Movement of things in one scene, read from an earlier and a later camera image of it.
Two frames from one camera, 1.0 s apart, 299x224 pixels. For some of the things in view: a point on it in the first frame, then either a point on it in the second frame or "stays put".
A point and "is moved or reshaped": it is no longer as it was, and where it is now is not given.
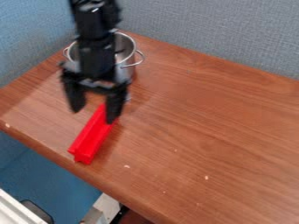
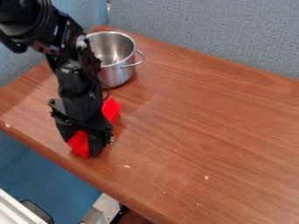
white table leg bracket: (107, 208) stays put
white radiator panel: (13, 213) stays put
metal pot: (127, 56) stays put
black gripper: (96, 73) → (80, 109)
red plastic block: (94, 136) is moved or reshaped
